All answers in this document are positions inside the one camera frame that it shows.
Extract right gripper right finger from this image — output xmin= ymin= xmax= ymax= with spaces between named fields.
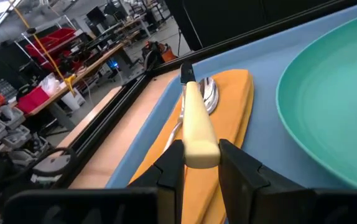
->
xmin=218 ymin=139 xmax=357 ymax=224

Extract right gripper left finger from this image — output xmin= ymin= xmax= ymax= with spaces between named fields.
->
xmin=2 ymin=139 xmax=186 ymax=224

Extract table knife cream handle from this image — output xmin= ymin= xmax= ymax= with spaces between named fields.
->
xmin=180 ymin=61 xmax=221 ymax=169

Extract yellow cloth napkin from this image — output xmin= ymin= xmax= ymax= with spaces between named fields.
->
xmin=128 ymin=68 xmax=255 ymax=224

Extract teal plastic plate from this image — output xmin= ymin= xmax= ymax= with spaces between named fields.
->
xmin=275 ymin=9 xmax=357 ymax=190

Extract metal spoon orange handle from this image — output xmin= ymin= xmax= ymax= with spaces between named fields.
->
xmin=164 ymin=77 xmax=220 ymax=153

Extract blue plastic serving tray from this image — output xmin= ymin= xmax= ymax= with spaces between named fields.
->
xmin=105 ymin=0 xmax=357 ymax=190

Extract grey parts tray stack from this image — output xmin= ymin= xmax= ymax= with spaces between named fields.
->
xmin=0 ymin=105 xmax=32 ymax=150

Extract white plastic bucket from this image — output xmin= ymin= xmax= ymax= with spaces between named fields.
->
xmin=60 ymin=88 xmax=86 ymax=111

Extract long wooden workbench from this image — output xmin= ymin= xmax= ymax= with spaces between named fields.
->
xmin=10 ymin=42 xmax=126 ymax=118

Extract small red plastic bin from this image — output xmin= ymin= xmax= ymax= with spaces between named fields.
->
xmin=16 ymin=86 xmax=50 ymax=114

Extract orange and black object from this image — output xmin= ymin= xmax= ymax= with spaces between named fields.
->
xmin=146 ymin=40 xmax=178 ymax=63

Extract large red storage bin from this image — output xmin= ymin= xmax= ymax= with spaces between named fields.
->
xmin=25 ymin=27 xmax=77 ymax=58

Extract black folding partition screen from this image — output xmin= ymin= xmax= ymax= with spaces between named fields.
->
xmin=165 ymin=0 xmax=353 ymax=52

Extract black computer monitor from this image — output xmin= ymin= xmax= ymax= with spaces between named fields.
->
xmin=86 ymin=6 xmax=107 ymax=24

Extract yellow hanging cable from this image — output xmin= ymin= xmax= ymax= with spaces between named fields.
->
xmin=9 ymin=0 xmax=77 ymax=96

